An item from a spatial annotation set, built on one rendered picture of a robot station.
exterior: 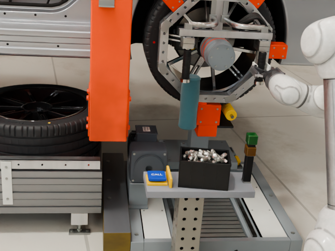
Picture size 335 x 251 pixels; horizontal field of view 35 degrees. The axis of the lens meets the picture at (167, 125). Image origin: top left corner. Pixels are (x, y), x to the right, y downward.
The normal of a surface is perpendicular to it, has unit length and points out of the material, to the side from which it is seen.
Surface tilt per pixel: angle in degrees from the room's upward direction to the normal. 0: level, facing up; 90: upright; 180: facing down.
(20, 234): 0
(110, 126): 90
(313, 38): 86
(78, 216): 90
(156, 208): 0
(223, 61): 90
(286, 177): 0
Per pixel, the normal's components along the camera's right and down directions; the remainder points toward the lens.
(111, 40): 0.12, 0.37
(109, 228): 0.07, -0.93
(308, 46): -0.94, -0.05
